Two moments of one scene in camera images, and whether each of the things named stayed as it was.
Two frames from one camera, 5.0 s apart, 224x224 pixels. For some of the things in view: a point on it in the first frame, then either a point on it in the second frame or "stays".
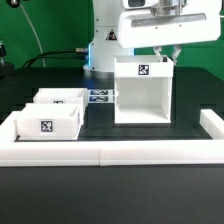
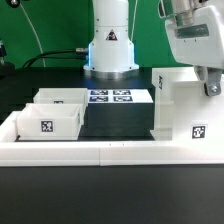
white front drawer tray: [49, 122] stays
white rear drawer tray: [61, 96] stays
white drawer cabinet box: [143, 89] -> [182, 108]
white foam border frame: [112, 152] stays
